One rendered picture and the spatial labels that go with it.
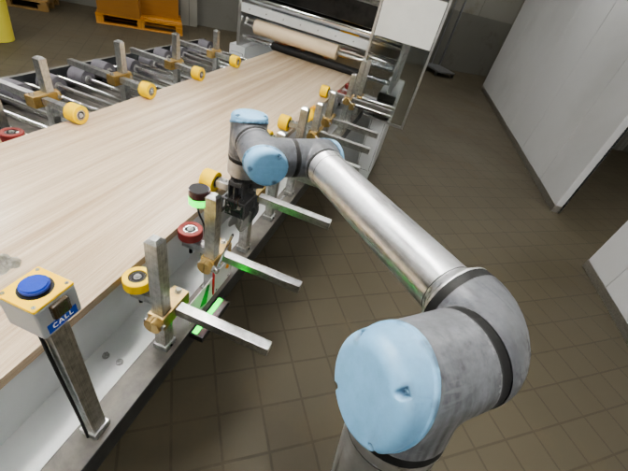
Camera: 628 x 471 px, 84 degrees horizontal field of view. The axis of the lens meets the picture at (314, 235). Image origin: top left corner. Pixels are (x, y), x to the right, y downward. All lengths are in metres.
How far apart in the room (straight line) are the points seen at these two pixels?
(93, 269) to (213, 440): 0.98
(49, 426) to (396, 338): 1.03
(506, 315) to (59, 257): 1.09
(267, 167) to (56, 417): 0.87
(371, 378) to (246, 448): 1.46
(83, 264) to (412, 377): 0.98
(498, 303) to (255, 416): 1.52
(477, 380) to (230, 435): 1.51
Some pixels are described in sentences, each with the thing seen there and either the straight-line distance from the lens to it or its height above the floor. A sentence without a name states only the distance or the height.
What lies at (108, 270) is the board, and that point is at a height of 0.90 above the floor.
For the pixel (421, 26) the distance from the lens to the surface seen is 3.27.
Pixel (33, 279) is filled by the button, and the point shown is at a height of 1.23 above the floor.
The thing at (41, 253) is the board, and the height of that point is 0.90.
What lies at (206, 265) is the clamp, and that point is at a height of 0.86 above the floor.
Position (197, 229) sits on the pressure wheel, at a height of 0.90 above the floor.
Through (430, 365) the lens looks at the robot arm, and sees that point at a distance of 0.36.
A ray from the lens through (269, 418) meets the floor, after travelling 1.85.
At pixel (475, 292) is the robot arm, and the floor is 1.43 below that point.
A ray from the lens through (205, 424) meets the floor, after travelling 1.83.
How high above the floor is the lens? 1.70
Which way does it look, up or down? 38 degrees down
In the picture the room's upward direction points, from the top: 16 degrees clockwise
